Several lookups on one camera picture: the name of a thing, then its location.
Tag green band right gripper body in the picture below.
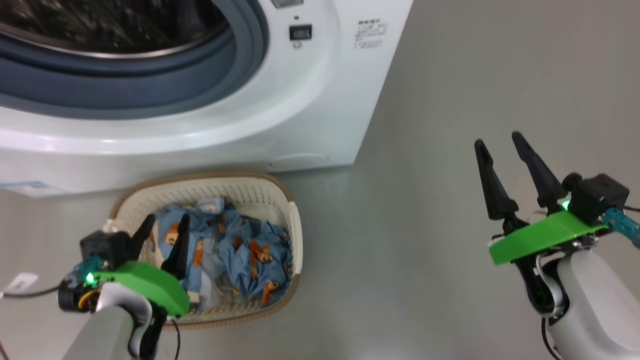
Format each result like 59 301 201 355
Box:
489 210 608 318

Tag green band left gripper body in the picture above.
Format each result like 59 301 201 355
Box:
92 260 191 360

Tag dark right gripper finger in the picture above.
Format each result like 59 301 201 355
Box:
474 139 528 236
511 131 568 216

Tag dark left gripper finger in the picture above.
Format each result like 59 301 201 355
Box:
160 213 191 281
127 214 156 261

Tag blue bear print clothes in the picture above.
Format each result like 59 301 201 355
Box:
150 196 293 313

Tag cream perforated laundry basket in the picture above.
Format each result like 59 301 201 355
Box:
109 171 304 331

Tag grey rubber door gasket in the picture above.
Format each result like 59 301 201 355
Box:
0 0 270 121

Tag white front-load washing machine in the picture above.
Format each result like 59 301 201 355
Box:
0 0 414 196

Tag blue energy label sticker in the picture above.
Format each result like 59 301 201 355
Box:
0 181 68 198

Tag round white filter cover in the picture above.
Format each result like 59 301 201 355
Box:
267 152 331 171

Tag small printed text label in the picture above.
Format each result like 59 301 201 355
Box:
354 19 388 50

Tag perforated steel washer drum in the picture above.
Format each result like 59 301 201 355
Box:
0 0 231 60

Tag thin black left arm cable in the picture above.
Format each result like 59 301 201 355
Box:
170 317 182 360

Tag teal connector left cable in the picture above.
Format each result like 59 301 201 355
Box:
0 257 101 301

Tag white left cable tag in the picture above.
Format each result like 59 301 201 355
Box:
2 272 39 296

